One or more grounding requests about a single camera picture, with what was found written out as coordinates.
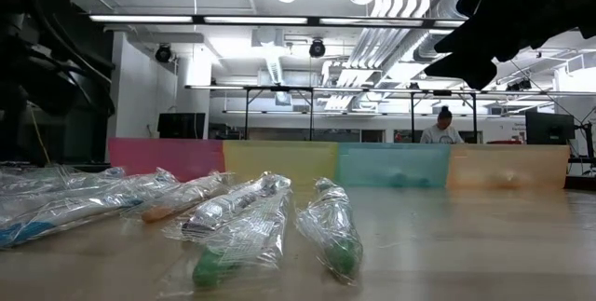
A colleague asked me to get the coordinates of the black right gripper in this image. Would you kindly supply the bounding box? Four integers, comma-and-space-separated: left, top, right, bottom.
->
424, 0, 560, 91

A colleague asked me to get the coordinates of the person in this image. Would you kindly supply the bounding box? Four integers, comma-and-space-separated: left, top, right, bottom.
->
420, 104, 465, 145

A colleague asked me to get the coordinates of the black monitor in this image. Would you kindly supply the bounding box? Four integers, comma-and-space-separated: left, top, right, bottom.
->
156, 112, 207, 141
525, 111, 576, 146

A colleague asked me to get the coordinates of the orange translucent plastic bin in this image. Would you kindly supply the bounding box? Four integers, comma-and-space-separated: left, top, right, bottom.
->
446, 144, 571, 190

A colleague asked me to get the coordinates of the green translucent plastic bin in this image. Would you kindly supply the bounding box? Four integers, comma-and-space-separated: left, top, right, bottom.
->
335, 142, 453, 188

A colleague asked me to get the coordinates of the black equipment stand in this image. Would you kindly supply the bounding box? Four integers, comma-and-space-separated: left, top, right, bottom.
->
566, 121, 596, 185

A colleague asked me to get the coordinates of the black ceiling spotlight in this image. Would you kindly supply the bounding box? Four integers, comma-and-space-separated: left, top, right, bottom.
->
155, 43, 174, 64
308, 38, 327, 59

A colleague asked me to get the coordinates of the black beam with light strips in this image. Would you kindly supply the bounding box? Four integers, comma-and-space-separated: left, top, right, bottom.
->
88, 14, 467, 31

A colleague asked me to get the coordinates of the yellow translucent plastic bin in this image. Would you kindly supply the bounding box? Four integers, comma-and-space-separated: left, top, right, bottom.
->
222, 140, 340, 185

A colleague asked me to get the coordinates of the green wrapped toothbrush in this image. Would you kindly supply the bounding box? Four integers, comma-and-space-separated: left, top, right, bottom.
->
295, 177, 365, 286
190, 188, 293, 289

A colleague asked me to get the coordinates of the purple wrapped toothbrush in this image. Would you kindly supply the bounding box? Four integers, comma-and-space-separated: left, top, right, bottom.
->
165, 172, 293, 242

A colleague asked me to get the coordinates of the pink translucent plastic bin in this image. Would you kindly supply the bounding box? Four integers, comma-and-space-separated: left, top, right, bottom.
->
107, 137, 226, 184

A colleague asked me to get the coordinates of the orange wrapped toothbrush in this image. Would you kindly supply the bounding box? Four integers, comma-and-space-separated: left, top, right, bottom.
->
123, 170, 237, 226

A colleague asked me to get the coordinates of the silver ventilation duct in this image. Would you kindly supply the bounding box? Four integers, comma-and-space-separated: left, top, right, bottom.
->
412, 30, 448, 63

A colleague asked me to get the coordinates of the black background metal frame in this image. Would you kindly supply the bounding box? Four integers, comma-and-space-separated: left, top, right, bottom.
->
241, 85, 480, 144

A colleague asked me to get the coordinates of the yellow cable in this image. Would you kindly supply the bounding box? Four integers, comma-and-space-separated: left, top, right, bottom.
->
27, 104, 51, 166

